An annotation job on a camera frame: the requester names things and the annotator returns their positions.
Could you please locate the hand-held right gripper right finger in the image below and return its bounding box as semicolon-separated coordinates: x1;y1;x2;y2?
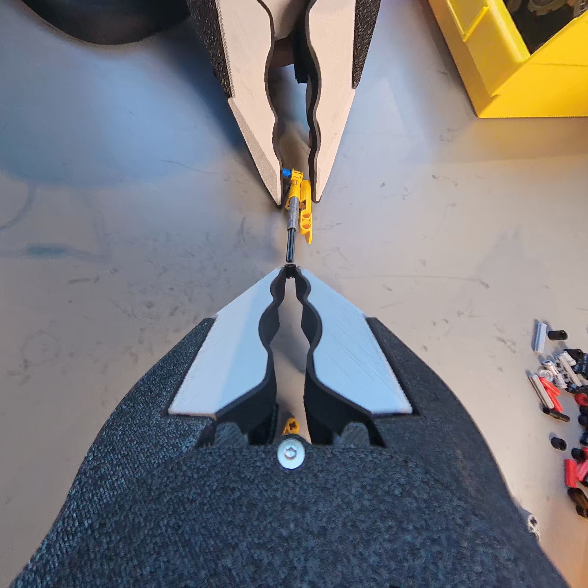
295;267;413;445

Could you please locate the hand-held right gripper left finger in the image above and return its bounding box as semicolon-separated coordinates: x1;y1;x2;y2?
168;267;287;445

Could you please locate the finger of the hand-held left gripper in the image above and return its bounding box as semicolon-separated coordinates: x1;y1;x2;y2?
213;0;285;209
304;0;358;204

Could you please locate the yellow brick arm with axle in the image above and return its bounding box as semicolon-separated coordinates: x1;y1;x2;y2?
280;167;314;263

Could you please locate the person's left forearm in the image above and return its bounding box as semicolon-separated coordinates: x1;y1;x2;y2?
21;0;189;45

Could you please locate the grey desk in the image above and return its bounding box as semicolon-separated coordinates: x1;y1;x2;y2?
0;0;588;588

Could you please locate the yellow storage bin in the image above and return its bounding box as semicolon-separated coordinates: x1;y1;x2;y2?
426;0;588;119

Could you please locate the pile of black red pieces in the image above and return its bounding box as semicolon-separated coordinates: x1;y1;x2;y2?
527;322;588;520

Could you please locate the yellow tracked brick robot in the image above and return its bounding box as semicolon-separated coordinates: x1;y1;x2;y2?
524;0;579;17

